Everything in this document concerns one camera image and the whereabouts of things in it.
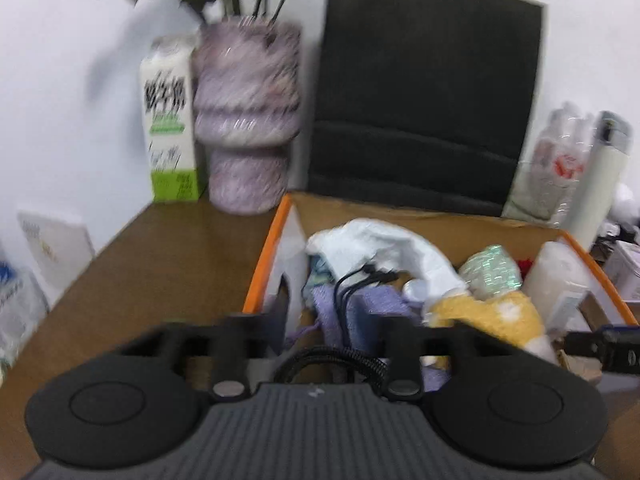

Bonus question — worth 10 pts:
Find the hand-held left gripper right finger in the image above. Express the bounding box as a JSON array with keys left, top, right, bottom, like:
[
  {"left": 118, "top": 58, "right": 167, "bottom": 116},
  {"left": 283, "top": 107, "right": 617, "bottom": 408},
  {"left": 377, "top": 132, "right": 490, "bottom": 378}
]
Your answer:
[{"left": 380, "top": 317, "right": 521, "bottom": 402}]

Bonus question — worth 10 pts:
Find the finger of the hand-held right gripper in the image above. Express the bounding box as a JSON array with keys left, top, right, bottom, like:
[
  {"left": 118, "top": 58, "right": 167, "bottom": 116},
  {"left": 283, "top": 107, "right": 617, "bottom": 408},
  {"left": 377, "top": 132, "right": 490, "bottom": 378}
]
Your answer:
[{"left": 565, "top": 326, "right": 640, "bottom": 376}]

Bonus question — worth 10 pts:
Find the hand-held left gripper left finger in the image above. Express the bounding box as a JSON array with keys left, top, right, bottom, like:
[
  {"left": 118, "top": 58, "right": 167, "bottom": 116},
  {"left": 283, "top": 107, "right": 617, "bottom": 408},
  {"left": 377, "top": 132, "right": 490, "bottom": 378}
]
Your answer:
[{"left": 120, "top": 275, "right": 292, "bottom": 401}]

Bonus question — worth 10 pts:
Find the black charging cable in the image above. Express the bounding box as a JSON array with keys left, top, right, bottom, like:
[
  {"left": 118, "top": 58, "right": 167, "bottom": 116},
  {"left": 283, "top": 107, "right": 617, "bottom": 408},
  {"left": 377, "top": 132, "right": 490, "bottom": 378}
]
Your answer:
[{"left": 272, "top": 260, "right": 401, "bottom": 391}]

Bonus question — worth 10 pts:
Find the purple fabric pouch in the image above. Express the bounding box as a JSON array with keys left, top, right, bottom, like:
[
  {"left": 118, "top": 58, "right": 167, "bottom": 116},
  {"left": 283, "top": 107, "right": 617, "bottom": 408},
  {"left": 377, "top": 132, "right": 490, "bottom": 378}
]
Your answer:
[{"left": 287, "top": 282, "right": 451, "bottom": 396}]

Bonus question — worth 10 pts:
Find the clear wrapper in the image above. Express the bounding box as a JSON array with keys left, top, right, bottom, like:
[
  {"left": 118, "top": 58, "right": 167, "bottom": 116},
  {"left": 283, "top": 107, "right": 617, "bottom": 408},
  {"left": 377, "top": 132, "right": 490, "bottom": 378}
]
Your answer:
[{"left": 307, "top": 255, "right": 336, "bottom": 286}]

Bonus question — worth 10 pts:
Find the white and yellow plush toy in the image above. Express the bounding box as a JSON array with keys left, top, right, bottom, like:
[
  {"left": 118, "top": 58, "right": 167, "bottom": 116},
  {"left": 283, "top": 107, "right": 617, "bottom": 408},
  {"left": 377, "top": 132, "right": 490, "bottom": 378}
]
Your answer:
[{"left": 404, "top": 280, "right": 560, "bottom": 368}]

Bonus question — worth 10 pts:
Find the cotton swab box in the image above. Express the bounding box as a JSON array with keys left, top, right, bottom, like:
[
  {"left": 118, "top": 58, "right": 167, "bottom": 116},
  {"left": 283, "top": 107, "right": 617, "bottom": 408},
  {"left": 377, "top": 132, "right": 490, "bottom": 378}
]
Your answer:
[{"left": 522, "top": 241, "right": 601, "bottom": 333}]

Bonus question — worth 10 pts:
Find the white cloth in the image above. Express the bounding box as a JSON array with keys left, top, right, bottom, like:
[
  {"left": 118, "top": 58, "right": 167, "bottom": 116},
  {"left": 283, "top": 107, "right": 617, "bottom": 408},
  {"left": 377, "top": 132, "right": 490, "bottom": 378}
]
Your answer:
[{"left": 306, "top": 218, "right": 468, "bottom": 303}]

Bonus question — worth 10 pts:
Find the iridescent sheer fabric bundle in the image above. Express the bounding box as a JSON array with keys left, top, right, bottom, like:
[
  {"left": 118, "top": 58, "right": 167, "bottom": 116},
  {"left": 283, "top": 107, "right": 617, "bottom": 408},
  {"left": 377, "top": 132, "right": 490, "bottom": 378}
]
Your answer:
[{"left": 459, "top": 245, "right": 523, "bottom": 301}]

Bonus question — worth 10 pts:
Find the orange cardboard box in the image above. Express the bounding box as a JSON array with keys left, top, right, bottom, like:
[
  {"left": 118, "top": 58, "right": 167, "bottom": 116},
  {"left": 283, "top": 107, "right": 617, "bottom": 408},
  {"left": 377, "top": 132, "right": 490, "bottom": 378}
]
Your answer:
[{"left": 243, "top": 191, "right": 640, "bottom": 396}]

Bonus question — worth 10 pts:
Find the wooden desktop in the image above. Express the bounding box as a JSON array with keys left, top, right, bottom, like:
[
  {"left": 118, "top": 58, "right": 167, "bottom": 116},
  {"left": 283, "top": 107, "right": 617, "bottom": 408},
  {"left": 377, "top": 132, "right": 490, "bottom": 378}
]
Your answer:
[{"left": 0, "top": 192, "right": 640, "bottom": 480}]

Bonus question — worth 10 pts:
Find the white thermos bottle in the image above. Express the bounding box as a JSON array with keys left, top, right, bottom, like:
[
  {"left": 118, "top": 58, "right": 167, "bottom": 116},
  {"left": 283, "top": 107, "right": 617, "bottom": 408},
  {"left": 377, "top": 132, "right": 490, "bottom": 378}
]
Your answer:
[{"left": 565, "top": 110, "right": 633, "bottom": 251}]

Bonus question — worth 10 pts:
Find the clear plastic bag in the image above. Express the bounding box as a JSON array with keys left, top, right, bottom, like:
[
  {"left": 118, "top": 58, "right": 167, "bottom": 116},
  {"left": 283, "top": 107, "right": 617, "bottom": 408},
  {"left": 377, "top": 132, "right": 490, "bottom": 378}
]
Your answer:
[
  {"left": 0, "top": 250, "right": 51, "bottom": 366},
  {"left": 502, "top": 102, "right": 601, "bottom": 226}
]

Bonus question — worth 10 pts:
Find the purple marbled vase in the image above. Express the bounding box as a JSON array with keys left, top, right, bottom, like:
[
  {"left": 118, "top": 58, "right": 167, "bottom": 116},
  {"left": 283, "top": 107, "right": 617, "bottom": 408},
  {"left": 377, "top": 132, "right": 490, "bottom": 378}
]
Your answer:
[{"left": 192, "top": 16, "right": 303, "bottom": 216}]

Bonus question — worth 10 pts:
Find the milk carton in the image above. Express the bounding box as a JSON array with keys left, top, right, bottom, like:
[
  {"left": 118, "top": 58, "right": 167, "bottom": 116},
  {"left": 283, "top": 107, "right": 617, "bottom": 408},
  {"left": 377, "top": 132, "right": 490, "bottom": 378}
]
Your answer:
[{"left": 140, "top": 35, "right": 201, "bottom": 203}]

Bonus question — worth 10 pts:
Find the white card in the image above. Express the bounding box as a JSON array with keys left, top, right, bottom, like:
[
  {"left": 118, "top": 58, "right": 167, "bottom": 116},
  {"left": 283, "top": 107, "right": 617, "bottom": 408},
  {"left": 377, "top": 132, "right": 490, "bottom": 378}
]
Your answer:
[{"left": 17, "top": 210, "right": 96, "bottom": 291}]

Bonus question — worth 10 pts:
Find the black paper bag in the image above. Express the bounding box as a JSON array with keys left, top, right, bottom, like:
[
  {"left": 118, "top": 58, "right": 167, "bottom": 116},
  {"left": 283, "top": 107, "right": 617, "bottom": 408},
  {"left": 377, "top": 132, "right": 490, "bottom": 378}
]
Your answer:
[{"left": 306, "top": 0, "right": 547, "bottom": 218}]

